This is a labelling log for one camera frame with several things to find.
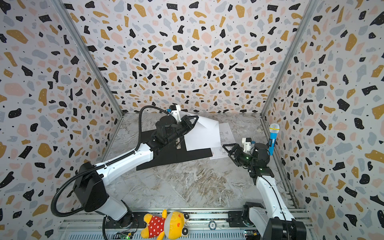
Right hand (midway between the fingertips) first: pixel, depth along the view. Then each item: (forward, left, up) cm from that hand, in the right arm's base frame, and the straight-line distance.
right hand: (224, 148), depth 78 cm
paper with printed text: (+2, +10, +9) cm, 14 cm away
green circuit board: (-37, +47, -19) cm, 63 cm away
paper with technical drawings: (+22, -6, -21) cm, 31 cm away
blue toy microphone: (+8, -26, +6) cm, 28 cm away
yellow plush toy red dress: (-33, +25, -11) cm, 43 cm away
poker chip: (-32, +6, -20) cm, 38 cm away
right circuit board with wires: (-35, -13, -21) cm, 43 cm away
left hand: (+8, +12, +17) cm, 23 cm away
